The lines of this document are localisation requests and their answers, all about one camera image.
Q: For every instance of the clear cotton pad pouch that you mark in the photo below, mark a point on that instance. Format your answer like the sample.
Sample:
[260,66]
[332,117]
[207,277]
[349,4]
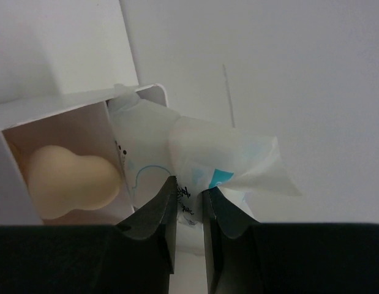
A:
[155,142]

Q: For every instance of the white compartment organizer box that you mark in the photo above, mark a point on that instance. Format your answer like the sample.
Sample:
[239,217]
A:
[59,64]

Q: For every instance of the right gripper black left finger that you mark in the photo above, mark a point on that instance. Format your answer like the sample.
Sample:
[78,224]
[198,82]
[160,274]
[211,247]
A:
[134,256]

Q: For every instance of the beige makeup sponge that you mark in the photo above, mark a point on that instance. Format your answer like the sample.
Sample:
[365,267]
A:
[60,181]

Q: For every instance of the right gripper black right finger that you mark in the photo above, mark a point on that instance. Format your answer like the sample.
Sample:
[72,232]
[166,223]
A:
[247,256]

